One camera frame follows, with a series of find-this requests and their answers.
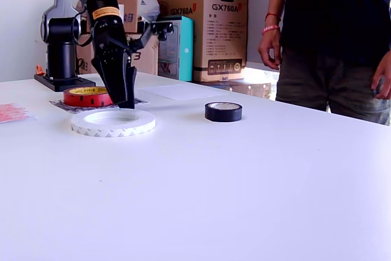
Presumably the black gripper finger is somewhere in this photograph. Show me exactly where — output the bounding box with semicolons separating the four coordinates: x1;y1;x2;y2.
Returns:
117;55;138;110
90;55;128;106

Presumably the black tape roll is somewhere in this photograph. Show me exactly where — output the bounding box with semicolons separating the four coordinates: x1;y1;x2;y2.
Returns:
203;101;244;123

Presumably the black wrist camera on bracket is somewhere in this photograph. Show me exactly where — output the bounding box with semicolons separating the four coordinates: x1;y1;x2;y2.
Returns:
126;20;175;51

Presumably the person in olive shorts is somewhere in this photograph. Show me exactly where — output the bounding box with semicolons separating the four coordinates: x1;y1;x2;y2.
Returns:
271;0;391;127

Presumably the pink bracelet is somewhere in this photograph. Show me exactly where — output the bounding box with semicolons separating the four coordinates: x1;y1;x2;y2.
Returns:
261;24;280;35

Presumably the red tape roll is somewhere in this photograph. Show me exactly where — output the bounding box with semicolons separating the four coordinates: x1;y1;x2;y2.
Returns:
63;86;114;108

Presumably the person's right hand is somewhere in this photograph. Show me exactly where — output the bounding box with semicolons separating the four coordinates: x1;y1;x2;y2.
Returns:
257;32;282;72

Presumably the teal carton box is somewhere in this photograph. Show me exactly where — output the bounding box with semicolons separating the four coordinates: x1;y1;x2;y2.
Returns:
157;15;196;82

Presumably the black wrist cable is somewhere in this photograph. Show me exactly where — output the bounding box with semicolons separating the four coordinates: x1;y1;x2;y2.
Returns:
72;10;94;48

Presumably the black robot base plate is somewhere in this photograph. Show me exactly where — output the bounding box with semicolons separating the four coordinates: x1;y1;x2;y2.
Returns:
33;73;97;93

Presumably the cardboard box blue logo print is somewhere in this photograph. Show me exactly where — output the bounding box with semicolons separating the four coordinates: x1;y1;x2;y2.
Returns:
75;32;160;76

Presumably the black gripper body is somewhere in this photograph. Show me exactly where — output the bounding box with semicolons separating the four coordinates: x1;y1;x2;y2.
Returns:
90;15;137;62

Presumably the white tape roll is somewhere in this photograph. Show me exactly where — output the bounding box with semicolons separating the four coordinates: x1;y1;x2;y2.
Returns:
71;107;156;139

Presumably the white plastic bag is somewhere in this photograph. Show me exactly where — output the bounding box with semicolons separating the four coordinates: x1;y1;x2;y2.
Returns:
136;0;162;24

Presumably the person's left hand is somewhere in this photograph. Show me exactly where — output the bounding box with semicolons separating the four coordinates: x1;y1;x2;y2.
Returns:
370;49;391;100

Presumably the black scribbled paper sheet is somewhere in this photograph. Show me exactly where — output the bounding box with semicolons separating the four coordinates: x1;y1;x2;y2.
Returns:
48;91;150;112

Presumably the tall cardboard box GX760A print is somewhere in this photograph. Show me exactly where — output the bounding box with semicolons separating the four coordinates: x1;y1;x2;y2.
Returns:
146;0;249;83

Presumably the blank white paper sheet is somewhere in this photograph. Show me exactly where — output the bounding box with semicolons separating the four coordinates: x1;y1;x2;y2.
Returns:
137;83;228;101

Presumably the red scribbled paper sheet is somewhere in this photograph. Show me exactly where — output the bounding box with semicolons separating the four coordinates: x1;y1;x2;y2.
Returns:
0;103;37;125

